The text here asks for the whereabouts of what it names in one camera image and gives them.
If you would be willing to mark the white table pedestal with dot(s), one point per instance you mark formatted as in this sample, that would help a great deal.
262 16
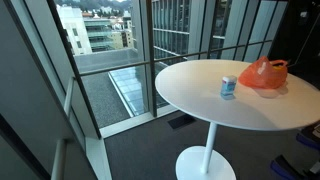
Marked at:
208 156

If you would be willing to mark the blue and black equipment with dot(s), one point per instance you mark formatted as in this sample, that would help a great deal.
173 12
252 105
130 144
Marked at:
286 168
310 136

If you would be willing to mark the blue and white canister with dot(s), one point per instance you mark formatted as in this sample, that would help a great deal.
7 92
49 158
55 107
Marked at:
228 86

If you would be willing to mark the glass skylight roof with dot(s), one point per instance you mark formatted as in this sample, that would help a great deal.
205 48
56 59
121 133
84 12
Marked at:
131 88

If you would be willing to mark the horizontal metal window rail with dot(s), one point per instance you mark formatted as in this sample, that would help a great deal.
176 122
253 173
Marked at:
133 64

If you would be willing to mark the orange plastic bag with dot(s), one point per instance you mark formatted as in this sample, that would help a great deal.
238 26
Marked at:
261 75

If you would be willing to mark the dark window frame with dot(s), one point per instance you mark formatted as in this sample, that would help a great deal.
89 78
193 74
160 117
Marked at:
150 50

